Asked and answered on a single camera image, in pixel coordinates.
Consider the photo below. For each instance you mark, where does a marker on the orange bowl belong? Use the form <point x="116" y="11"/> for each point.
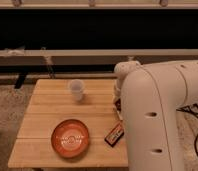
<point x="70" y="138"/>

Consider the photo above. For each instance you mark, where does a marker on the grey horizontal rail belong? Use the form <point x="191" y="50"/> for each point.
<point x="29" y="57"/>

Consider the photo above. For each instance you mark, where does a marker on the orange black eraser box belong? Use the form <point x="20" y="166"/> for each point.
<point x="114" y="135"/>

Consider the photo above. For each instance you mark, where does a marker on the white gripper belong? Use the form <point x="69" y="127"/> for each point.
<point x="117" y="89"/>

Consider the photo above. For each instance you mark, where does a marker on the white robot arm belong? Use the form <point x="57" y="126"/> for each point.
<point x="150" y="94"/>

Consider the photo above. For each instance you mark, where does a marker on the wooden table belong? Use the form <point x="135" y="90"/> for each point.
<point x="52" y="103"/>

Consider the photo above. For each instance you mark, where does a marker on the clear plastic cup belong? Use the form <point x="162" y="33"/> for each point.
<point x="76" y="87"/>

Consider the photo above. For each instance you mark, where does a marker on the dark red brown eraser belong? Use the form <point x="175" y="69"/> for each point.
<point x="118" y="108"/>

